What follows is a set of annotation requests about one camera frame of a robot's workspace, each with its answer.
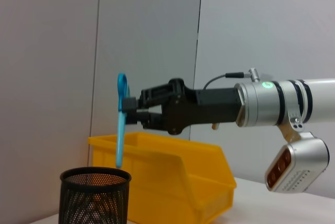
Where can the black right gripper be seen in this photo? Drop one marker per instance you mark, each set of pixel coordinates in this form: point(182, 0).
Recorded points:
point(209, 106)

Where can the blue scissors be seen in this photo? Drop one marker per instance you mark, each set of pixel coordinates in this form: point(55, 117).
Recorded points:
point(121, 135)

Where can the black mesh pen holder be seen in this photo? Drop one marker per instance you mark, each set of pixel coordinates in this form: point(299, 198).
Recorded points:
point(94, 200)

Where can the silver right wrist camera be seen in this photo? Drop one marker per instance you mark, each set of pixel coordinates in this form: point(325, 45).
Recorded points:
point(298, 163)

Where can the yellow plastic bin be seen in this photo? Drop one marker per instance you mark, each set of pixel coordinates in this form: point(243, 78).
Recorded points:
point(170, 182)

